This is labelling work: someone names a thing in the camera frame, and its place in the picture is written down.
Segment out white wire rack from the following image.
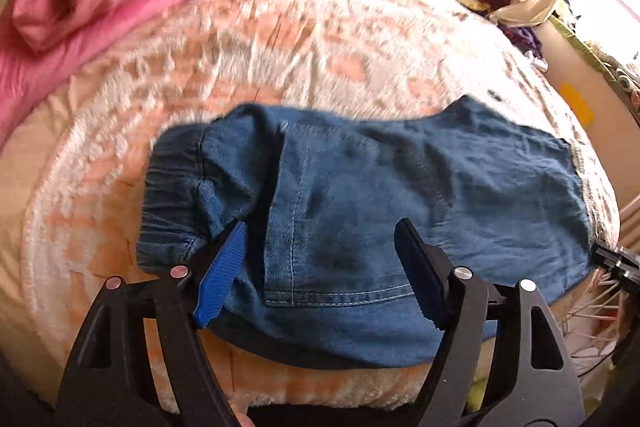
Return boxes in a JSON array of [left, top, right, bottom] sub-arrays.
[[565, 202, 640, 378]]

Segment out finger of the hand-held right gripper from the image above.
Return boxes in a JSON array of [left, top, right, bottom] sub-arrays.
[[593, 245, 640, 288]]

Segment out cream bed sheet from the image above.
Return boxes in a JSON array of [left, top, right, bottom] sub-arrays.
[[0, 0, 516, 228]]

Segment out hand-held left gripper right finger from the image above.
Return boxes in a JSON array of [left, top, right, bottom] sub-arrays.
[[394, 218, 586, 427]]

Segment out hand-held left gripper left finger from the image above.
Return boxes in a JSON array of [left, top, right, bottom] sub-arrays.
[[55, 221, 248, 427]]

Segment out peach and white printed blanket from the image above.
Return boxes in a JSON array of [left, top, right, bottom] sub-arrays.
[[0, 0, 623, 413]]

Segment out purple cloth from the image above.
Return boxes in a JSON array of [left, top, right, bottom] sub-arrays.
[[502, 24, 543, 55]]

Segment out blue denim pants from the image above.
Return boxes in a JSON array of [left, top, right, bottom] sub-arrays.
[[136, 96, 593, 370]]

